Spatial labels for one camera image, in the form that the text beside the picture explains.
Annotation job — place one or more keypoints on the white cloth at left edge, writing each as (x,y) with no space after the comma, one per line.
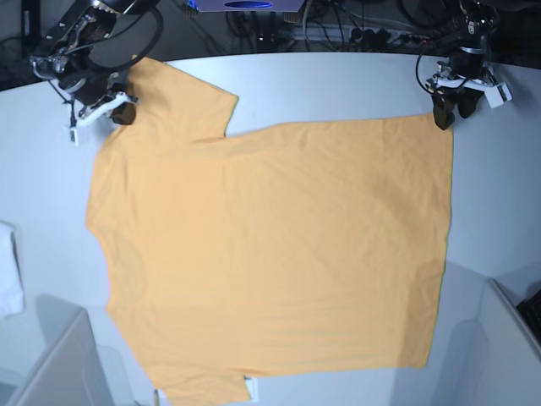
(12,293)

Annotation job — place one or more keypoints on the white table slot plate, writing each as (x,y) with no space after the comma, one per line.
(253,388)

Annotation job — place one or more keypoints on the black keyboard at right edge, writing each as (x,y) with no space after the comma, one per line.
(530,311)

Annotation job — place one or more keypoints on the grey bin left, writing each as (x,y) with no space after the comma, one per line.
(68,372)

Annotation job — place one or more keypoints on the blue grey box at top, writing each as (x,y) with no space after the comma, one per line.
(215,6)

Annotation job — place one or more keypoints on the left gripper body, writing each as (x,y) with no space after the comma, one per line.
(464,69)

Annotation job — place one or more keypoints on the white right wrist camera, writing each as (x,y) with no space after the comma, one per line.
(77,136)

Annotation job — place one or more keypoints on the orange yellow T-shirt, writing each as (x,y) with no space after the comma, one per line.
(294,249)

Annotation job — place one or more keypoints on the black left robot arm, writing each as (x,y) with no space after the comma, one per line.
(476,22)

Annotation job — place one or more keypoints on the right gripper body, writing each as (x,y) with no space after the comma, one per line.
(93,95)

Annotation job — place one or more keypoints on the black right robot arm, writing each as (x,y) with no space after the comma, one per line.
(67,46)

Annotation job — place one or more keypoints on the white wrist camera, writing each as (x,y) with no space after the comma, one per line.
(497,95)
(77,136)

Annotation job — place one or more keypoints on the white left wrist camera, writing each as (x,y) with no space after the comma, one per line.
(497,95)

